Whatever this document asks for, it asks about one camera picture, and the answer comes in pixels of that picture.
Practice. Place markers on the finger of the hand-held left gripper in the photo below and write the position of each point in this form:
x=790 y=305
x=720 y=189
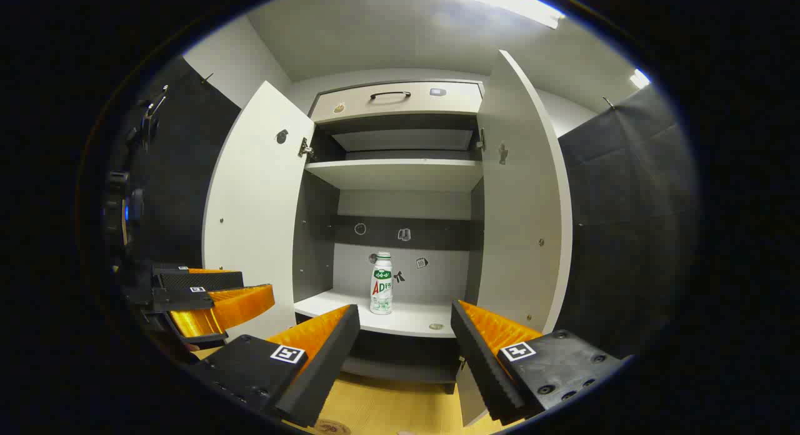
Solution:
x=200 y=280
x=237 y=307

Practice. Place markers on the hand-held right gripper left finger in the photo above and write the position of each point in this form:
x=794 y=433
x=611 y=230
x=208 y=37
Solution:
x=325 y=360

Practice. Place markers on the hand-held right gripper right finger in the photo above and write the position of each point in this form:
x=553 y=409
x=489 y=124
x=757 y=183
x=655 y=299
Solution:
x=481 y=360

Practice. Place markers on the white bottle with green label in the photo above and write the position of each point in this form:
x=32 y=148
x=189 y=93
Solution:
x=381 y=291

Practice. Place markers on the small ceiling light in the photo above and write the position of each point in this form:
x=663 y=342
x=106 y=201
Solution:
x=639 y=79

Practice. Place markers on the long ceiling light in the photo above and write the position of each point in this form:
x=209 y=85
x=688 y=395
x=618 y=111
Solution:
x=500 y=0

